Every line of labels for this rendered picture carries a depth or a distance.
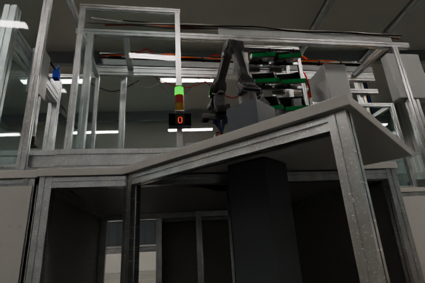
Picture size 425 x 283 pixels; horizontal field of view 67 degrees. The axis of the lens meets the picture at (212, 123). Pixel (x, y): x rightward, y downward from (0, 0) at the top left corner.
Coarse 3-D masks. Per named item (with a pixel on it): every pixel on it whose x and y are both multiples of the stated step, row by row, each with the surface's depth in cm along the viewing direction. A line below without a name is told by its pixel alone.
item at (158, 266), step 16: (160, 224) 253; (176, 224) 289; (192, 224) 291; (208, 224) 293; (224, 224) 295; (160, 240) 248; (176, 240) 284; (192, 240) 286; (208, 240) 288; (224, 240) 290; (160, 256) 244; (176, 256) 279; (192, 256) 281; (208, 256) 283; (224, 256) 285; (160, 272) 240; (176, 272) 275; (192, 272) 276; (208, 272) 278; (224, 272) 280
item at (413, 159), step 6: (414, 156) 604; (420, 156) 589; (414, 162) 604; (420, 162) 590; (414, 168) 605; (420, 168) 590; (414, 174) 605; (420, 174) 591; (420, 180) 591; (420, 186) 591
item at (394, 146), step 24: (288, 120) 83; (360, 120) 84; (192, 144) 104; (216, 144) 97; (312, 144) 102; (360, 144) 105; (384, 144) 106; (144, 168) 118; (216, 168) 125; (288, 168) 132; (312, 168) 134; (336, 168) 137
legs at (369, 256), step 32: (288, 128) 85; (320, 128) 79; (352, 128) 76; (192, 160) 105; (224, 160) 98; (256, 160) 113; (352, 160) 72; (128, 192) 123; (256, 192) 110; (288, 192) 118; (352, 192) 71; (128, 224) 118; (256, 224) 107; (288, 224) 111; (352, 224) 69; (128, 256) 114; (256, 256) 104; (288, 256) 106; (384, 256) 67
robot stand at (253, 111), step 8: (240, 104) 125; (248, 104) 122; (256, 104) 120; (264, 104) 125; (232, 112) 127; (240, 112) 124; (248, 112) 121; (256, 112) 119; (264, 112) 123; (272, 112) 128; (232, 120) 126; (240, 120) 123; (248, 120) 121; (256, 120) 118; (264, 120) 121; (232, 128) 125
